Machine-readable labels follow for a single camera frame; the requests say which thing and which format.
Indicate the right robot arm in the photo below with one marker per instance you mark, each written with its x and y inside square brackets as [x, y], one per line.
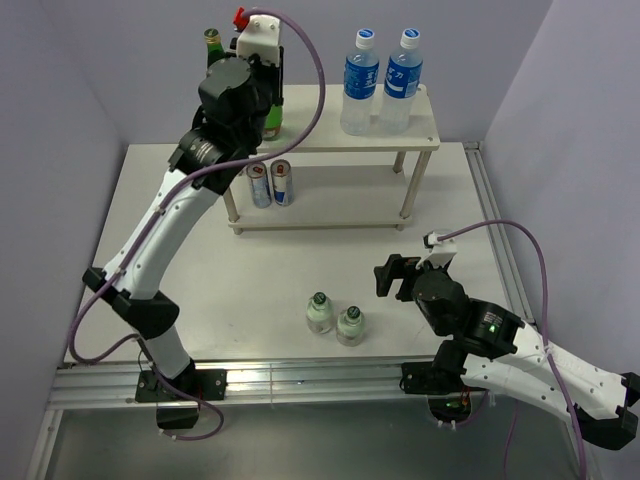
[486, 347]

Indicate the green glass bottle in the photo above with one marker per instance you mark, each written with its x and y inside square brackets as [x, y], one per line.
[273, 123]
[215, 50]

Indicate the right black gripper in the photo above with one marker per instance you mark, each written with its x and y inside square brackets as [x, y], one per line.
[395, 267]

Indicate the aluminium front rail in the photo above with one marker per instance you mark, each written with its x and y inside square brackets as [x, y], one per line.
[235, 383]

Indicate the green glass bottle front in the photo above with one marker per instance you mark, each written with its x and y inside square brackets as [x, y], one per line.
[215, 50]

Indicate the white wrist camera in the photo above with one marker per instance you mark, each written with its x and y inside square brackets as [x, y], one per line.
[258, 35]
[439, 253]

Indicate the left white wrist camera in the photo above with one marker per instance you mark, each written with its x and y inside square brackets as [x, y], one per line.
[258, 35]

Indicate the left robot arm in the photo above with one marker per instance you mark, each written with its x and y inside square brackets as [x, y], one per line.
[130, 282]

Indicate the aluminium right side rail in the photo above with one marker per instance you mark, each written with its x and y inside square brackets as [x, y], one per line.
[509, 274]

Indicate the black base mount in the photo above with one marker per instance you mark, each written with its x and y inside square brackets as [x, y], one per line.
[448, 398]
[178, 408]

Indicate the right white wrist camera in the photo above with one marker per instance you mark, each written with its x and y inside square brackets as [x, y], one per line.
[439, 253]

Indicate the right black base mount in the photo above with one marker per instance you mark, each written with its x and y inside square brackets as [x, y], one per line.
[448, 398]

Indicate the white two-tier shelf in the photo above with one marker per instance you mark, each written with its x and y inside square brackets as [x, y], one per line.
[343, 181]

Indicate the aluminium rail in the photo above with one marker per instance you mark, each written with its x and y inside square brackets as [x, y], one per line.
[235, 383]
[509, 274]

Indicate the blue silver Red Bull can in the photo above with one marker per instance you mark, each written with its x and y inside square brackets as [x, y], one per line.
[282, 182]

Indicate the Pocari Sweat bottle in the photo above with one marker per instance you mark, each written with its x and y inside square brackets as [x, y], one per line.
[401, 82]
[359, 84]

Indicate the silver blue can left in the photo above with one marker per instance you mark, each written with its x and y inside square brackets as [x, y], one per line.
[259, 184]

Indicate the clear glass bottle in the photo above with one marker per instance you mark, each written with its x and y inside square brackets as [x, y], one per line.
[350, 326]
[319, 313]

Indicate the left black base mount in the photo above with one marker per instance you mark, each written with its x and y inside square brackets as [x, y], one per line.
[178, 408]

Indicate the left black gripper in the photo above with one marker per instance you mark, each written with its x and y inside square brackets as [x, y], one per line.
[271, 72]

